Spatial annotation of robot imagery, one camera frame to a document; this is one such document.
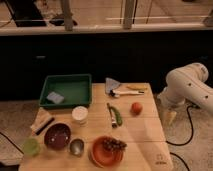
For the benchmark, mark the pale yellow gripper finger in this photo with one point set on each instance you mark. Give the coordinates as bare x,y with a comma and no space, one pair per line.
170,116

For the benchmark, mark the dark grape bunch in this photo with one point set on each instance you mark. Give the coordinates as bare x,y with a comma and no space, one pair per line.
114,145

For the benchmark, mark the purple bowl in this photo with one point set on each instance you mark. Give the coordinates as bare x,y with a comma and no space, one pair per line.
57,136

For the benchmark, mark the green plastic bin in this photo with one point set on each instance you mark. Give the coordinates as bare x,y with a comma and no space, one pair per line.
76,89

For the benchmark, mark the green pea pod toy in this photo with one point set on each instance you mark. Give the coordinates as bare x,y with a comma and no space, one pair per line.
117,115

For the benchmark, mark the orange plate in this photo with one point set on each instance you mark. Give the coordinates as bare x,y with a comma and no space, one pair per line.
102,157

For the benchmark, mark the red apple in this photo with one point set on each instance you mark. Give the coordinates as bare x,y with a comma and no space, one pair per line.
136,108

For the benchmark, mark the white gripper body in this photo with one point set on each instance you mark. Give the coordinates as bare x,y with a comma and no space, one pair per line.
170,99

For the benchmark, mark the green plastic cup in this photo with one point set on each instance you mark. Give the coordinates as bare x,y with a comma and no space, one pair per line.
31,147

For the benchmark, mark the light blue sponge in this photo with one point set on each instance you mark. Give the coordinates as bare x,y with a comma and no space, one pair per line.
55,98

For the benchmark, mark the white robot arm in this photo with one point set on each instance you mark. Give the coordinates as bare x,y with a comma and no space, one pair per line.
185,83

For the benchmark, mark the white paper cup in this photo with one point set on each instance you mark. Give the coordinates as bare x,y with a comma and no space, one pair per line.
79,114

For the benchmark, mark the wooden block with eraser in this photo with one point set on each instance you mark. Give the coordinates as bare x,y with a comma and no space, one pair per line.
41,122

